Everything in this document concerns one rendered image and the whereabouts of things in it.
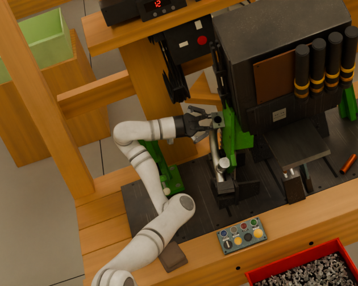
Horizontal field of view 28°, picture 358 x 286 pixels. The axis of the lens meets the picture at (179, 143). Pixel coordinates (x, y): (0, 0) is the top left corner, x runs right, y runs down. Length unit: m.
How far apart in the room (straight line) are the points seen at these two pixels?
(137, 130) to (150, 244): 0.43
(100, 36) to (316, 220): 0.94
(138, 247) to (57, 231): 2.13
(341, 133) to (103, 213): 0.94
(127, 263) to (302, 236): 0.62
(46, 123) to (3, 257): 1.71
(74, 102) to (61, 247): 1.52
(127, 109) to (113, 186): 2.14
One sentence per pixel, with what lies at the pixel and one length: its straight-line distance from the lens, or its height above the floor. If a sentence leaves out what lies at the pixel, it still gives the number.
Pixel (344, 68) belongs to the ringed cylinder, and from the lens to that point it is 2.16.
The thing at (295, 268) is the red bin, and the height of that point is 0.88.
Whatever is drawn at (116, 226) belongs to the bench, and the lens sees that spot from 2.66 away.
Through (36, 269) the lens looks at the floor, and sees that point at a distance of 4.05.
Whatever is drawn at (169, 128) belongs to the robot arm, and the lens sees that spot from 2.37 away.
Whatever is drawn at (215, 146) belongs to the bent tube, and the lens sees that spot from 2.52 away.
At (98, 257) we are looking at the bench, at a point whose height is 0.88.
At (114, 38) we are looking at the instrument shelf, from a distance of 2.38.
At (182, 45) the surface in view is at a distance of 2.45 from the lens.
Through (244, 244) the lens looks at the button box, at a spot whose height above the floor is 0.92.
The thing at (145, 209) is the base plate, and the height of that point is 0.90.
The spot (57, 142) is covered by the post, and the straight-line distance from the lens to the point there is 2.70.
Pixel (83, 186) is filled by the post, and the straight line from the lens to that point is 2.83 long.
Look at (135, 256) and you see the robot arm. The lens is 2.10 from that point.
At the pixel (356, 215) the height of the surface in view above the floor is 0.87.
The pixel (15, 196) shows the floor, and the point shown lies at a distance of 4.63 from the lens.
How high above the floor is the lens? 2.58
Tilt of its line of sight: 35 degrees down
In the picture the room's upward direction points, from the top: 20 degrees counter-clockwise
